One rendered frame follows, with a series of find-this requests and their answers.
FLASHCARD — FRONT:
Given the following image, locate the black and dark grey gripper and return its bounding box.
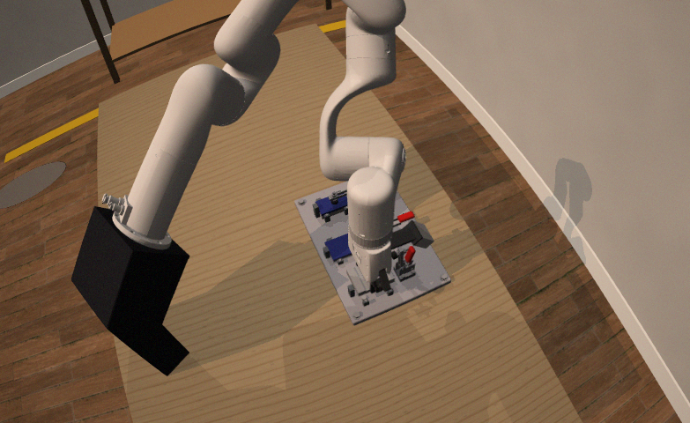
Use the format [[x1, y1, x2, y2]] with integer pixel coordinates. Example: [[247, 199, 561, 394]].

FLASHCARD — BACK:
[[348, 227, 392, 293]]

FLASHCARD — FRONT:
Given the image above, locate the blue flat plate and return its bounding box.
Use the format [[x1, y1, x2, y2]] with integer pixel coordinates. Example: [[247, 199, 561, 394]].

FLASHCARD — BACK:
[[325, 234, 352, 262], [315, 196, 348, 219]]

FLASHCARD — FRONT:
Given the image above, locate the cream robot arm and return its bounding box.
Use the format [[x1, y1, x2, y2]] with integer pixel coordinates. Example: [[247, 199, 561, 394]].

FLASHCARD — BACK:
[[102, 0, 434, 250]]

